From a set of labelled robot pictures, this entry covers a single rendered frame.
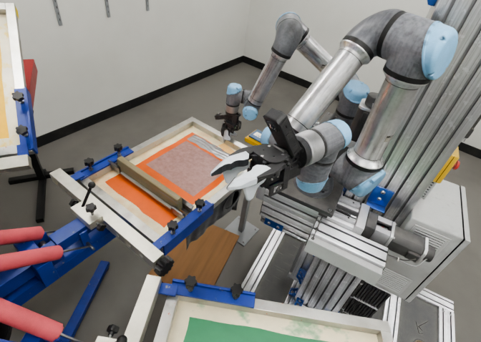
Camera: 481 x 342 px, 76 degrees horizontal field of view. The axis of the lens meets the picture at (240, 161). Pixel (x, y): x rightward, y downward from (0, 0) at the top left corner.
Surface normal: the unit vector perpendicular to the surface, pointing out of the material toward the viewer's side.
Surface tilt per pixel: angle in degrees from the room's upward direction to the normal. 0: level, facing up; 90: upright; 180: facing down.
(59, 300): 0
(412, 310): 0
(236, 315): 0
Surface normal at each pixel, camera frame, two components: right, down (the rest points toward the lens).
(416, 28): -0.47, -0.31
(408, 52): -0.78, 0.33
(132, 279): 0.11, -0.76
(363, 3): -0.59, 0.46
